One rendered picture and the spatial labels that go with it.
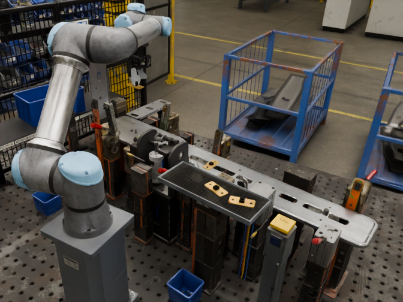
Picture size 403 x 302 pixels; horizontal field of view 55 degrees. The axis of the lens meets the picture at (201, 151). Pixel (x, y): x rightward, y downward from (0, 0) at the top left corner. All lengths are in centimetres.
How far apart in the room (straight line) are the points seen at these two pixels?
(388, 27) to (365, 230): 791
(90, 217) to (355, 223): 94
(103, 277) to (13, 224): 79
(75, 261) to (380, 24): 854
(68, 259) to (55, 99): 49
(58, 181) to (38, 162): 9
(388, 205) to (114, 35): 163
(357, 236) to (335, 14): 806
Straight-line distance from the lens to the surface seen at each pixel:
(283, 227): 120
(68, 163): 115
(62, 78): 126
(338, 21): 932
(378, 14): 923
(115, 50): 126
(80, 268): 130
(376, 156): 389
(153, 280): 163
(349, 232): 151
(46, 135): 123
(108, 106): 179
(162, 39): 514
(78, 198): 116
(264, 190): 142
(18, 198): 216
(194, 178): 135
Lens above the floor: 193
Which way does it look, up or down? 30 degrees down
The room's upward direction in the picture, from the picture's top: 3 degrees clockwise
